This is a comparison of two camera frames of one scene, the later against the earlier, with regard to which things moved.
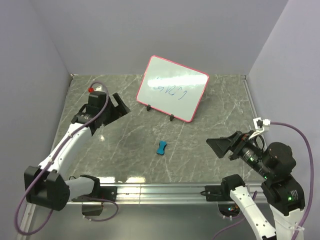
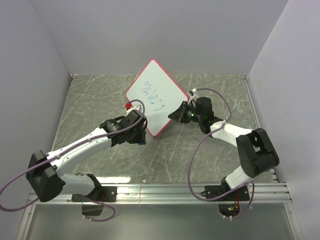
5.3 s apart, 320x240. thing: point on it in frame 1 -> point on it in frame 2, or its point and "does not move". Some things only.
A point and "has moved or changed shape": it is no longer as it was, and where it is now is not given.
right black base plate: (219, 193) does not move
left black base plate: (109, 192) does not move
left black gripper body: (103, 113) -> (137, 135)
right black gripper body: (251, 152) -> (191, 114)
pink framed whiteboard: (172, 88) has moved or changed shape
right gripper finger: (221, 145) -> (179, 114)
